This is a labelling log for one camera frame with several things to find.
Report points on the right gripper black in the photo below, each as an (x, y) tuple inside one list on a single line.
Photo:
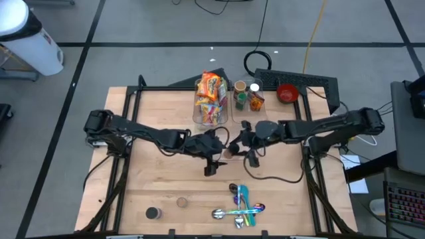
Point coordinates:
[(254, 141)]

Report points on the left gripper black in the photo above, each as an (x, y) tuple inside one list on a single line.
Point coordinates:
[(204, 144)]

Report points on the blue-edged ramen packet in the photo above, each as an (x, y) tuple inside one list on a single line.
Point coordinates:
[(212, 114)]

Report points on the teal spoon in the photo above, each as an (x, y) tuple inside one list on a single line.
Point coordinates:
[(244, 192)]

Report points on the purple spoon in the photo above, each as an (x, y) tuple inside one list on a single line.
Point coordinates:
[(236, 200)]

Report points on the green-lid jar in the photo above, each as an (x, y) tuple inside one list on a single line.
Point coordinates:
[(241, 97)]

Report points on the red ramen packet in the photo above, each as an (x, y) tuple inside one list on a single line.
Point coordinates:
[(223, 99)]

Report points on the yellow ramen packet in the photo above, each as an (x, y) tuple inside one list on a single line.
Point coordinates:
[(202, 100)]

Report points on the rainbow spoon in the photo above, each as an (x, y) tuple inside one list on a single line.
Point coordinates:
[(260, 207)]

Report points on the tan-lid jar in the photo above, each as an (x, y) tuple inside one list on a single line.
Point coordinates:
[(239, 86)]

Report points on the white-lid spice jar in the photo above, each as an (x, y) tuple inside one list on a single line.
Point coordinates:
[(254, 87)]

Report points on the brown spice jar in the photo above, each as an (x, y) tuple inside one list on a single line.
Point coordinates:
[(182, 202)]

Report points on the green-edged ramen packet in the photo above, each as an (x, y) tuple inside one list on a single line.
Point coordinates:
[(224, 83)]

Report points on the orange ramen packet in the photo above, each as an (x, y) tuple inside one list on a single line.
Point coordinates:
[(208, 84)]

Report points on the wide black-lid jar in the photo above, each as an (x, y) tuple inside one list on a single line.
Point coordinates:
[(153, 213)]

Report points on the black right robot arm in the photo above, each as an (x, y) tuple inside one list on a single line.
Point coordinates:
[(315, 127)]

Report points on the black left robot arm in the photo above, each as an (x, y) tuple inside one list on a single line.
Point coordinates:
[(139, 129)]

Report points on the clear plastic bin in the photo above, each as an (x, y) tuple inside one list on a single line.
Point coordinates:
[(242, 117), (234, 132), (198, 117)]

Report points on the red bowl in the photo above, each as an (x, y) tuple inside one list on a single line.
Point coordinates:
[(288, 93)]

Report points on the white paper sheet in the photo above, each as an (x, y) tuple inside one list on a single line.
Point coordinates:
[(360, 187)]

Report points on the black desk leg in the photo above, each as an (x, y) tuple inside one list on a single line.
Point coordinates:
[(365, 168)]

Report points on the white computer mouse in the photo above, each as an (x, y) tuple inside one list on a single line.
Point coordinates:
[(376, 206)]

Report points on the backlit keyboard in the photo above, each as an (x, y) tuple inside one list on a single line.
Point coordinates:
[(405, 206)]

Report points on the grey metal stand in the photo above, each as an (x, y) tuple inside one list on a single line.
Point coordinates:
[(23, 76)]

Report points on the white trash can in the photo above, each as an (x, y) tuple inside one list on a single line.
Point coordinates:
[(33, 49)]

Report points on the black caster base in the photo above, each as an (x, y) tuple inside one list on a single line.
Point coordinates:
[(5, 114)]

